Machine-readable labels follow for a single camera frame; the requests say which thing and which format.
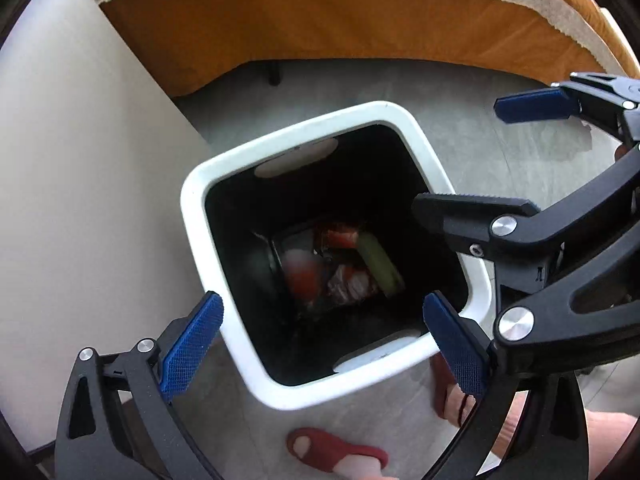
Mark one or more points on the orange bed sheet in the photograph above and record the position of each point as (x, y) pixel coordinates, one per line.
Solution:
(325, 10)

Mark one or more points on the red snack wrapper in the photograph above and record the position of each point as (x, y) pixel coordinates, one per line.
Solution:
(340, 237)

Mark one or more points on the person's left foot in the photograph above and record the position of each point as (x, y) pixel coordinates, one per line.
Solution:
(361, 468)

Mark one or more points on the black bed leg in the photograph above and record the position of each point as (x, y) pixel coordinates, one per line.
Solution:
(274, 74)

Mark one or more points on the person's right foot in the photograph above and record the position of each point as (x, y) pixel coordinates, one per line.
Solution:
(457, 402)

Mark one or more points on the person's right leg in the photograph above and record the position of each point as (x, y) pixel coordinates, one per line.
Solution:
(607, 442)

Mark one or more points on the white trash bin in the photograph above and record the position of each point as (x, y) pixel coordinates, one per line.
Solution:
(192, 220)

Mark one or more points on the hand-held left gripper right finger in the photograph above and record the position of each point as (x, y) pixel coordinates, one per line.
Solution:
(457, 347)

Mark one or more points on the person's foot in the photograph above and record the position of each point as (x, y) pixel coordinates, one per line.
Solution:
(457, 402)
(361, 468)

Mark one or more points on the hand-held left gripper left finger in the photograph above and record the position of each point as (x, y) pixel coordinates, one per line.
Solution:
(191, 347)

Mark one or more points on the pink crumpled wrapper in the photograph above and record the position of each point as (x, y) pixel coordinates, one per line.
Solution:
(351, 285)

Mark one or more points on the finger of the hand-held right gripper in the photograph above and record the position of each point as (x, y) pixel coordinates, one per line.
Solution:
(535, 106)
(465, 217)

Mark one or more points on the green packet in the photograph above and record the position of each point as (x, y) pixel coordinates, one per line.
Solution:
(379, 261)

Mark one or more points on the red and white wrapper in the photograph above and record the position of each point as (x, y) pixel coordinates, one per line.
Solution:
(302, 274)

